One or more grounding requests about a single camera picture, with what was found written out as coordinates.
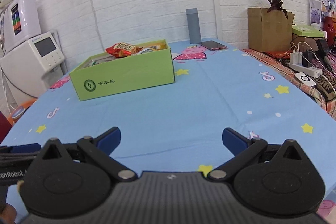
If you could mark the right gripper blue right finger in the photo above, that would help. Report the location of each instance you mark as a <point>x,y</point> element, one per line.
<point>245,151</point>

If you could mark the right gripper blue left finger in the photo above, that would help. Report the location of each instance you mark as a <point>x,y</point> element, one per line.
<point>96,151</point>

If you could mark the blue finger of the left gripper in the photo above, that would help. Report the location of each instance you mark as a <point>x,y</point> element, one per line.
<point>26,148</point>

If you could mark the red orange cracker bag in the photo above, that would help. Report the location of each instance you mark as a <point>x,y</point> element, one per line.
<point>121,49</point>

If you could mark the large yellow chip bag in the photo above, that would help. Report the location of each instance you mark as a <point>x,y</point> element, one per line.
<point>153,48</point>

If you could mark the person's left hand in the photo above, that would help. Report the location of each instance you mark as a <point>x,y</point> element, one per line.
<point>8,212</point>

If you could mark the red thermos jug left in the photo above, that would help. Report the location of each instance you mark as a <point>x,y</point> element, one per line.
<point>5,127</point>

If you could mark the blue cartoon tablecloth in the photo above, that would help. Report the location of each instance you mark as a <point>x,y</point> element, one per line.
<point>171,136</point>

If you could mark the white screen appliance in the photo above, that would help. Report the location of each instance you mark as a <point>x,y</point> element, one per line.
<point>32,67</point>

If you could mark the green cardboard box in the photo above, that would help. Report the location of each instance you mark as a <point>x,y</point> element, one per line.
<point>103,74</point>

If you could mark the smartphone with red case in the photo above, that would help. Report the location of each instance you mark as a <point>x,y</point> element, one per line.
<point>213,45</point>

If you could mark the white power strip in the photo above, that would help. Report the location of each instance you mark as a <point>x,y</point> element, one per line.
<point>310,71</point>

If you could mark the grey cylindrical bottle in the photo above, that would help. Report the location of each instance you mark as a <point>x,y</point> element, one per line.
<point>193,25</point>

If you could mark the brown cardboard box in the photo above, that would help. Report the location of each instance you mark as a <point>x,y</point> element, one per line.
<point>269,31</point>

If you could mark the white water purifier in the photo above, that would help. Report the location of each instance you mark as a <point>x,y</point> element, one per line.
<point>21,22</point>

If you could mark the small green box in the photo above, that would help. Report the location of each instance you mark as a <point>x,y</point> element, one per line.
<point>307,31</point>

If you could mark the dark purple plant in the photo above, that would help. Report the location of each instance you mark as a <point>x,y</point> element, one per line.
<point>277,5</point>

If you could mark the red kettle right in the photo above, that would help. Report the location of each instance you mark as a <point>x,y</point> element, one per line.
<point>328,26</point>

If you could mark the white wireless charger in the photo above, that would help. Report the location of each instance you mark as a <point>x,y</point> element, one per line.
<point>304,79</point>

